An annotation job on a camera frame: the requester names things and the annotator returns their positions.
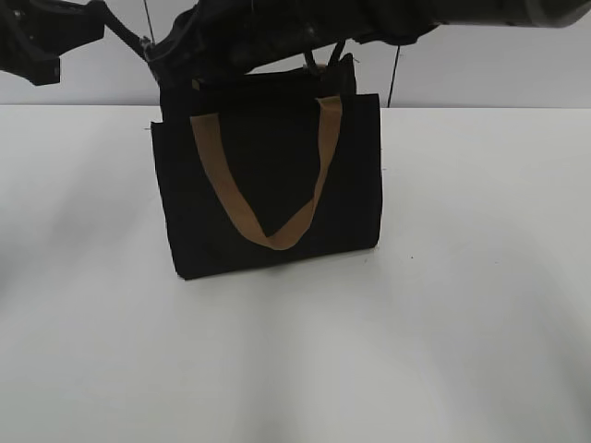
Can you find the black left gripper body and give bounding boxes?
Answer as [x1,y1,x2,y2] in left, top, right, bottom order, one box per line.
[1,0,105,86]

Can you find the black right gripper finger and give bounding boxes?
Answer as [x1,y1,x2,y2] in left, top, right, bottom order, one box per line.
[104,17,151,60]

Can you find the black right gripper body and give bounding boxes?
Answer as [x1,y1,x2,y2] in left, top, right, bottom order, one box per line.
[150,1,383,88]

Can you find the black tote bag tan handles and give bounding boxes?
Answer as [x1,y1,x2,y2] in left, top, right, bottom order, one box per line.
[151,54,382,280]

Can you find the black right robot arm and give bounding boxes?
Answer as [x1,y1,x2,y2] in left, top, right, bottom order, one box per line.
[146,0,590,86]

